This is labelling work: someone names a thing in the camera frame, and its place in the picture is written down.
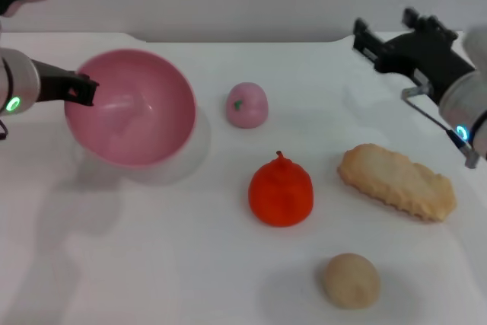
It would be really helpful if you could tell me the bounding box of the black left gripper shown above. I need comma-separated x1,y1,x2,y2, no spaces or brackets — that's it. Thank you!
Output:
33,59,100,107

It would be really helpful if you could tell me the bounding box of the round beige toy bun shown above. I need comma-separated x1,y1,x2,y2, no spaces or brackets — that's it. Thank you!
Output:
323,252,381,310

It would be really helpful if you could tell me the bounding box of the long toy bread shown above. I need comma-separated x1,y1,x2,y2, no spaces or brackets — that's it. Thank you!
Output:
337,143,457,223

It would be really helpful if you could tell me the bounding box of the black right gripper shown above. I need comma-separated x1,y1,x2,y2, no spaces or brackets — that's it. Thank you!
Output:
352,7,476,104

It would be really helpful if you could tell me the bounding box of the right wrist grey cable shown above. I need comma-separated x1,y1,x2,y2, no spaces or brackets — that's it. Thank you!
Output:
400,87,481,169

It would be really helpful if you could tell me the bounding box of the orange toy fruit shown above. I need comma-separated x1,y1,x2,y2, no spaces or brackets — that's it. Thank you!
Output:
248,150,315,228

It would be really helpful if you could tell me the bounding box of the pink toy peach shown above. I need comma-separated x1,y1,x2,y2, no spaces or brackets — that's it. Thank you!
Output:
226,81,270,129

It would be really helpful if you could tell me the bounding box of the pink plastic bowl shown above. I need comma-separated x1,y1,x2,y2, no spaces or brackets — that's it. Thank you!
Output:
63,49,198,170

